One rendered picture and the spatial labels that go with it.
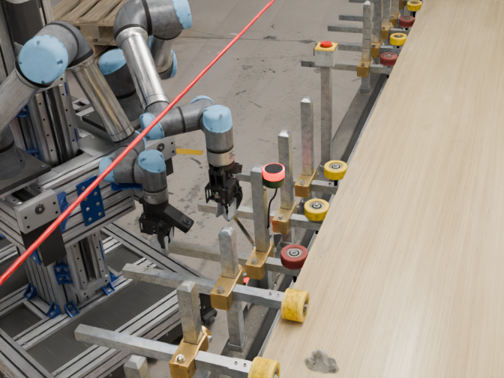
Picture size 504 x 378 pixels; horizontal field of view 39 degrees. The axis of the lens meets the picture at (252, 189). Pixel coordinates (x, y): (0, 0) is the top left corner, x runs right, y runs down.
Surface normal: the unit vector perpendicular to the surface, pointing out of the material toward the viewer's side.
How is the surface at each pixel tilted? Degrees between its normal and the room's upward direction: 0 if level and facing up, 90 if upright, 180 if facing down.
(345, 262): 0
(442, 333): 0
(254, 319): 0
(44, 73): 85
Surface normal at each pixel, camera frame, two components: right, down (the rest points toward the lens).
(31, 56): -0.03, 0.47
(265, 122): -0.06, -0.84
